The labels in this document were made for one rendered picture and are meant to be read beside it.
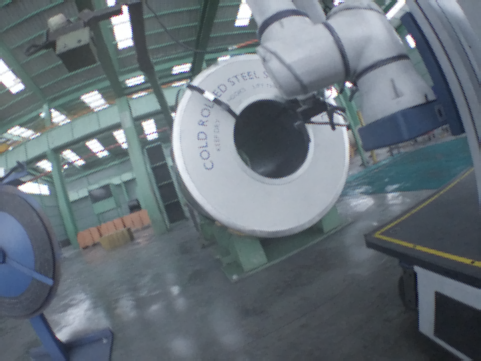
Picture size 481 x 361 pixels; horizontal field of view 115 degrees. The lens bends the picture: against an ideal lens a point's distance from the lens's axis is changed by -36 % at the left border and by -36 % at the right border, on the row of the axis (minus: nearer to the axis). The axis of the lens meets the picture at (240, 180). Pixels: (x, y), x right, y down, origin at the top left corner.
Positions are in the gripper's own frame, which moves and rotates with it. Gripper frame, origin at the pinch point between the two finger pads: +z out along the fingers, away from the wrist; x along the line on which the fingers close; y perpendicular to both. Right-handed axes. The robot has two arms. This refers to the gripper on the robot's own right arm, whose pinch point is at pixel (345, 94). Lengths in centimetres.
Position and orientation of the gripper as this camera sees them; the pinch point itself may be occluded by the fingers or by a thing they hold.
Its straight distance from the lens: 156.6
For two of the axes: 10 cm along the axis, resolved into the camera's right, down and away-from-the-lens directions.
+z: -2.0, 7.6, 6.2
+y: 9.8, 1.0, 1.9
